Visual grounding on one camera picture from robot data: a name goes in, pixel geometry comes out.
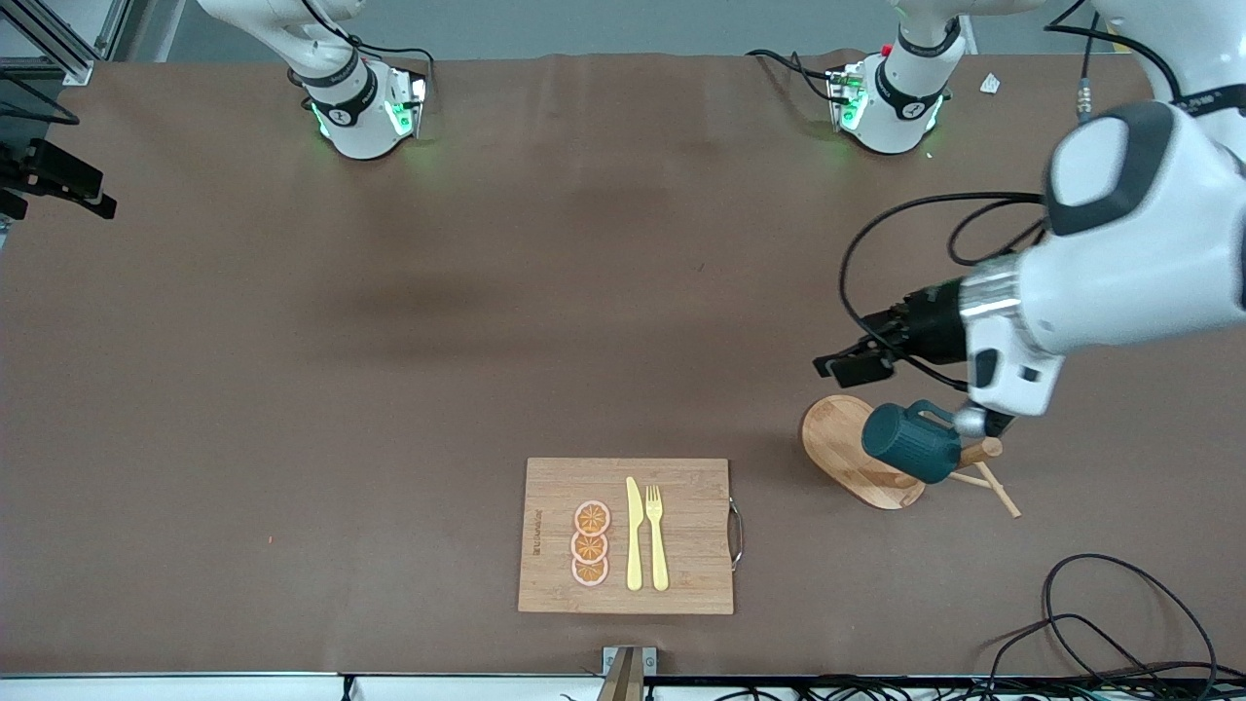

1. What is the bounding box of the dark green ribbed cup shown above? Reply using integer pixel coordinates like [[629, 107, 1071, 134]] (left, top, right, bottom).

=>
[[861, 399, 965, 486]]

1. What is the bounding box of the wooden mug rack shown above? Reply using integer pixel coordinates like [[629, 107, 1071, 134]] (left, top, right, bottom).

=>
[[800, 393, 1023, 520]]

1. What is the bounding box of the wooden cutting board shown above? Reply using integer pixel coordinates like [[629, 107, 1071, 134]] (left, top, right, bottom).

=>
[[517, 457, 747, 616]]

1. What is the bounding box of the yellow plastic fork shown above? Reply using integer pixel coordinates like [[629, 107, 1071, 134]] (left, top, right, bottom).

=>
[[645, 484, 671, 593]]

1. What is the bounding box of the yellow plastic knife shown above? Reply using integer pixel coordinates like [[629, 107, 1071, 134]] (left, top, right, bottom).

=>
[[625, 476, 644, 592]]

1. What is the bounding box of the brown table cover sheet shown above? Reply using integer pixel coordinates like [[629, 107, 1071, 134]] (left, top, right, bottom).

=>
[[0, 49, 1246, 678]]

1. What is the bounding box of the aluminium frame profile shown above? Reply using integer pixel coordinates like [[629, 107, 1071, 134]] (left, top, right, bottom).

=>
[[0, 0, 134, 87]]

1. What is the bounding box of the black cable large loop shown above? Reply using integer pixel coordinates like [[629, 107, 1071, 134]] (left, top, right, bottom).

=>
[[1042, 553, 1220, 683]]

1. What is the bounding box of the black left arm base cable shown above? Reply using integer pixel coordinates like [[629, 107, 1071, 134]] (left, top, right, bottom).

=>
[[746, 49, 848, 103]]

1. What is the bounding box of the black arm base cable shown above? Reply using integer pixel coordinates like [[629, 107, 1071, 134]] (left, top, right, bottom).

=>
[[746, 49, 848, 103], [302, 0, 436, 93]]

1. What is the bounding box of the black cable small loop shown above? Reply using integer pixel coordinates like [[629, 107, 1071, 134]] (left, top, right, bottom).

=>
[[988, 613, 1169, 701]]

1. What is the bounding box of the black cable along table edge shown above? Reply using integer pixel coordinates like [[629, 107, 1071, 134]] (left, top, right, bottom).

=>
[[642, 675, 1246, 701]]

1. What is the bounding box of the black right arm base cable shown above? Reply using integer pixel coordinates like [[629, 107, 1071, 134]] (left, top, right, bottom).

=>
[[302, 0, 436, 93]]

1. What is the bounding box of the metal mounting bracket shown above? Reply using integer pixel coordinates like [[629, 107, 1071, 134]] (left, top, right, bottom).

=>
[[602, 646, 659, 679]]

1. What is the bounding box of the metal camera stand post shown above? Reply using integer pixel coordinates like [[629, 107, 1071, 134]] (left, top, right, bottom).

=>
[[594, 647, 645, 701]]

